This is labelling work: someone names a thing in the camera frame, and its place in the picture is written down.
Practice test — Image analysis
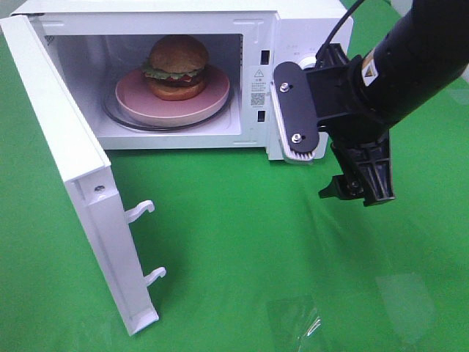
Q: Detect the white microwave door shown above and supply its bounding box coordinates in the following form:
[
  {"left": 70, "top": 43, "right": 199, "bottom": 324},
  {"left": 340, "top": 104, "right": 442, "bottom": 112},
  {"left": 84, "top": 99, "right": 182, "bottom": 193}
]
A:
[{"left": 1, "top": 15, "right": 166, "bottom": 335}]

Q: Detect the microwave warning label sticker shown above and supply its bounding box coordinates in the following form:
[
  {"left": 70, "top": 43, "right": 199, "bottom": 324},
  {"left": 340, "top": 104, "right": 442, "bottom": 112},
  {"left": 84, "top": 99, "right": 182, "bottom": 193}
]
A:
[{"left": 248, "top": 65, "right": 270, "bottom": 110}]

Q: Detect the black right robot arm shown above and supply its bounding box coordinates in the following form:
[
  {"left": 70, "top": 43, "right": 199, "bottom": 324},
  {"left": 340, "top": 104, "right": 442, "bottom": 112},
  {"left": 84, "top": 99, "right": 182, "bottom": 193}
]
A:
[{"left": 306, "top": 1, "right": 468, "bottom": 206}]

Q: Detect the pink plastic plate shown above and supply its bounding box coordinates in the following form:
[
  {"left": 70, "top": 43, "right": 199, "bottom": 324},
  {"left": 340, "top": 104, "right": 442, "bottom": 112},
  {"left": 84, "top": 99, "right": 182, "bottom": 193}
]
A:
[{"left": 114, "top": 65, "right": 231, "bottom": 128}]

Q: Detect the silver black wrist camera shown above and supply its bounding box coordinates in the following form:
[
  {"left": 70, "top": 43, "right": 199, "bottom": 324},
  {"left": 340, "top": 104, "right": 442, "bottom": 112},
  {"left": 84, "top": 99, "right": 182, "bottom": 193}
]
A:
[{"left": 270, "top": 62, "right": 320, "bottom": 164}]

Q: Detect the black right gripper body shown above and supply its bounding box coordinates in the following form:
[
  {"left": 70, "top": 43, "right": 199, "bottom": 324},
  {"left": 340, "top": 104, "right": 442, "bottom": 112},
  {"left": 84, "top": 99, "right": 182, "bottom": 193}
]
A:
[{"left": 306, "top": 43, "right": 389, "bottom": 147}]

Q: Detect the burger with lettuce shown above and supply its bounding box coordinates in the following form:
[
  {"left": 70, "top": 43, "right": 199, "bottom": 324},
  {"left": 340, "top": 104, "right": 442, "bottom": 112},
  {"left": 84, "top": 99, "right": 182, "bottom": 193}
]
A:
[{"left": 141, "top": 34, "right": 209, "bottom": 101}]

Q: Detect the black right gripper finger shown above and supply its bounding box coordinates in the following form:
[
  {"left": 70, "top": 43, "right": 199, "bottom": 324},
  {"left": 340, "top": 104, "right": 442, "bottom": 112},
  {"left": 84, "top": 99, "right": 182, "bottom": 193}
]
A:
[
  {"left": 331, "top": 135, "right": 395, "bottom": 206},
  {"left": 318, "top": 175, "right": 363, "bottom": 200}
]

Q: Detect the white microwave oven body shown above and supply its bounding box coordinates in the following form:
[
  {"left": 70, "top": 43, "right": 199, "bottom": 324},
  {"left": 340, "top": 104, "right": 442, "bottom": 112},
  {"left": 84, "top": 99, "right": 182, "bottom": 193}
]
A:
[{"left": 7, "top": 1, "right": 345, "bottom": 160}]

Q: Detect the upper white microwave knob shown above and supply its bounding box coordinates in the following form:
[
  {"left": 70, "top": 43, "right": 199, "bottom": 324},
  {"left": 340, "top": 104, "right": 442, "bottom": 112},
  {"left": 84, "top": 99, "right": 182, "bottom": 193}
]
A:
[{"left": 298, "top": 55, "right": 317, "bottom": 70}]

